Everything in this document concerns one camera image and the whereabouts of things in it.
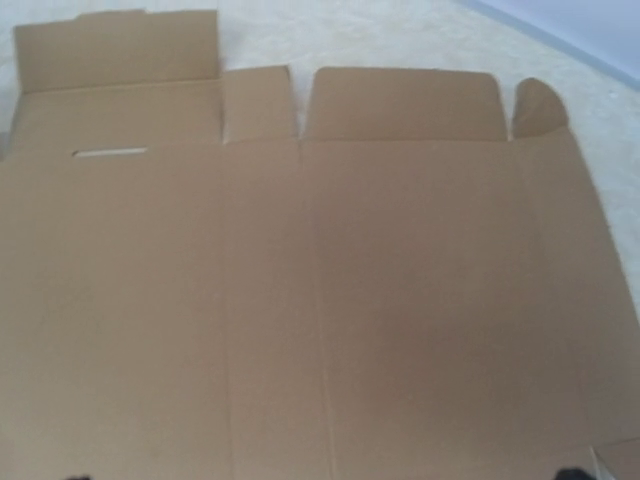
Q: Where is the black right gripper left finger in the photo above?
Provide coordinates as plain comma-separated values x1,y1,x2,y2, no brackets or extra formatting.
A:
67,474,93,480

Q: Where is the brown cardboard box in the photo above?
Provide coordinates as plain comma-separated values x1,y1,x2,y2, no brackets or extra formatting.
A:
1,10,639,479

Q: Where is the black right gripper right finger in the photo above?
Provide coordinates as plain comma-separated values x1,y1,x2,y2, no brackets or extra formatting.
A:
555,467,594,480

